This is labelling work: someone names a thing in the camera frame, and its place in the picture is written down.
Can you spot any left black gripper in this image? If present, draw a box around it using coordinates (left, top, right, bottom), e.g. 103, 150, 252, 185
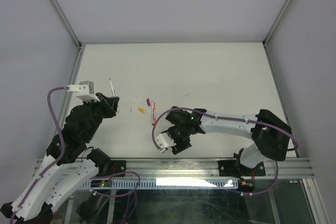
83, 92, 120, 141

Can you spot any white marker yellow end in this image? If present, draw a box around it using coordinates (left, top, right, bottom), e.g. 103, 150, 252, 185
109, 78, 120, 113

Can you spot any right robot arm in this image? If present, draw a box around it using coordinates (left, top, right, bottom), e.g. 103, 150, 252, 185
152, 106, 292, 178

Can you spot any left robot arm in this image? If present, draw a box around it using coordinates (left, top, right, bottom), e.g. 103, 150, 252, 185
1, 93, 120, 223

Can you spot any orange highlighter pen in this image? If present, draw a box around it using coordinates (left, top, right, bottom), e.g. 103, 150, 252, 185
152, 101, 156, 125

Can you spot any white pen purple end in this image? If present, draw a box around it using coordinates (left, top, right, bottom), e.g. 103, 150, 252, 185
151, 101, 155, 125

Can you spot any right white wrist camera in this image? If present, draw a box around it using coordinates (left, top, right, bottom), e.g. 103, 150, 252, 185
155, 133, 175, 153

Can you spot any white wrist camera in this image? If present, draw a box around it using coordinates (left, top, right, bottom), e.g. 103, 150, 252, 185
66, 81, 100, 103
155, 133, 175, 153

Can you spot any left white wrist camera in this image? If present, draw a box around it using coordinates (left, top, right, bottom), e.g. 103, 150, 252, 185
66, 81, 100, 103

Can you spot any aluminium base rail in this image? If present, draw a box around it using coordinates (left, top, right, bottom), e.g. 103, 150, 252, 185
114, 157, 315, 180

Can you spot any perforated cable duct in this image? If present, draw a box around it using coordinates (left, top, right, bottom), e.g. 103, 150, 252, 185
81, 177, 238, 190

